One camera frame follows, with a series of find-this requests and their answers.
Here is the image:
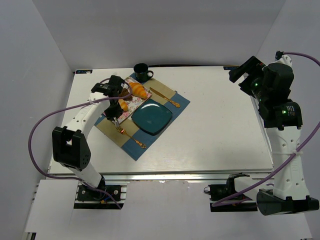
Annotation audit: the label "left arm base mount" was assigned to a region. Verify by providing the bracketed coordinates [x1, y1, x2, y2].
[76, 184, 127, 202]

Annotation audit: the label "white foam board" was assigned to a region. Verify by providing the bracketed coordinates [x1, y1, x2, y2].
[25, 180, 78, 233]

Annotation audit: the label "dark green mug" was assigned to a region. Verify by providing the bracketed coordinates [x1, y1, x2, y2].
[133, 63, 154, 83]

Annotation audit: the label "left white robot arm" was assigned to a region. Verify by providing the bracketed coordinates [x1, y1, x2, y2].
[52, 75, 125, 191]

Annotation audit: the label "teal square plate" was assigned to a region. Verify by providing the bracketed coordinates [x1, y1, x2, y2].
[131, 99, 173, 136]

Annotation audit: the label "floral rectangular tray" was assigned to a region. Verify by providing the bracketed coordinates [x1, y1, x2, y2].
[101, 76, 153, 124]

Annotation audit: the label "gold fork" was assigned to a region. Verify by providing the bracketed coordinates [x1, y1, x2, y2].
[116, 126, 147, 149]

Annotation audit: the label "table logo sticker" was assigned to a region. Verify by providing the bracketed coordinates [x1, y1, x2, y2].
[223, 66, 238, 71]
[75, 69, 93, 74]

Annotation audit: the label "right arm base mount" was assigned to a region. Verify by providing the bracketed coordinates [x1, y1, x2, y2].
[203, 184, 251, 202]

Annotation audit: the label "aluminium table frame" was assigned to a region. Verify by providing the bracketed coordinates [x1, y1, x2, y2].
[24, 66, 283, 240]

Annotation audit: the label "large striped croissant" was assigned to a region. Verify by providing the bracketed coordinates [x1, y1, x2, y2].
[128, 82, 148, 99]

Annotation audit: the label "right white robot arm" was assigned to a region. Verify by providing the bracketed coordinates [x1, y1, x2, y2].
[212, 51, 320, 216]

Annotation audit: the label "small striped croissant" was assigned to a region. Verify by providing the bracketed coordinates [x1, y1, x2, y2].
[118, 99, 129, 112]

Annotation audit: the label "left table logo sticker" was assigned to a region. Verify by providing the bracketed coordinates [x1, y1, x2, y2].
[75, 69, 93, 74]

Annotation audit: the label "gold butter knife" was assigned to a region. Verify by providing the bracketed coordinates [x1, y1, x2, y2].
[149, 87, 181, 108]

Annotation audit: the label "chocolate croissant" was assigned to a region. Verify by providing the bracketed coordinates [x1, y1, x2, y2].
[119, 88, 133, 101]

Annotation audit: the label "blue and beige placemat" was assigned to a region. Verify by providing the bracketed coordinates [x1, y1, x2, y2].
[95, 78, 190, 161]

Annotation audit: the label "metal tongs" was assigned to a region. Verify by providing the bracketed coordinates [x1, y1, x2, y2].
[113, 117, 121, 129]

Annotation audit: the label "right table logo sticker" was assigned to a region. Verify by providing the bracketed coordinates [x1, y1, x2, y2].
[223, 66, 238, 71]

